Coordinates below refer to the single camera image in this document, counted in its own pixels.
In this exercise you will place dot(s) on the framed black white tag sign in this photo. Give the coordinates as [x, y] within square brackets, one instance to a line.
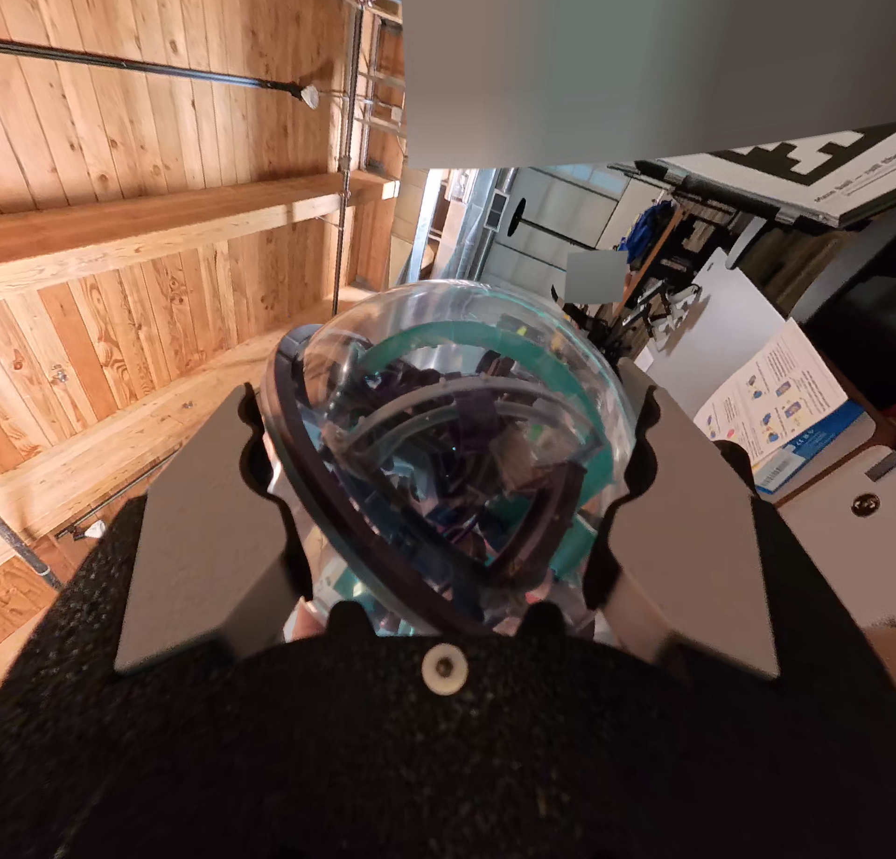
[805, 166]

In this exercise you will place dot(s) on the clear plastic maze ball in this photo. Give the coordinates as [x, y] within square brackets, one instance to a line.
[448, 453]

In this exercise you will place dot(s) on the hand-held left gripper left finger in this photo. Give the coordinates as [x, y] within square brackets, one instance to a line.
[203, 544]

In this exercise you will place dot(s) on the black track light rail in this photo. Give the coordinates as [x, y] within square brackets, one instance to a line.
[119, 498]
[140, 67]

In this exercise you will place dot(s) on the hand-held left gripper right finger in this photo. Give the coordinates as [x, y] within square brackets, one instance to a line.
[693, 544]

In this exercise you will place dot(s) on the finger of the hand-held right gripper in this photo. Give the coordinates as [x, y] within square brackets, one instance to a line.
[635, 375]

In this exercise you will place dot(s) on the white paper sheet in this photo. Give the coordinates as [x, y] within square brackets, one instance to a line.
[770, 411]

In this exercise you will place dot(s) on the grey sprinkler pipe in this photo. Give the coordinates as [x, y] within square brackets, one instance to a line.
[346, 138]
[28, 554]

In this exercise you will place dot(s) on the blue jacket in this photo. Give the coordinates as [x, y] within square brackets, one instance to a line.
[644, 229]

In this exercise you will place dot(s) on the person's right hand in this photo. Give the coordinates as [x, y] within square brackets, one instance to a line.
[304, 624]

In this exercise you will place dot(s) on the white spot lamp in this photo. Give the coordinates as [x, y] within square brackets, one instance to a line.
[309, 96]
[94, 528]

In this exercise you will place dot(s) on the black floor lamp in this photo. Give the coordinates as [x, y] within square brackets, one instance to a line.
[560, 228]

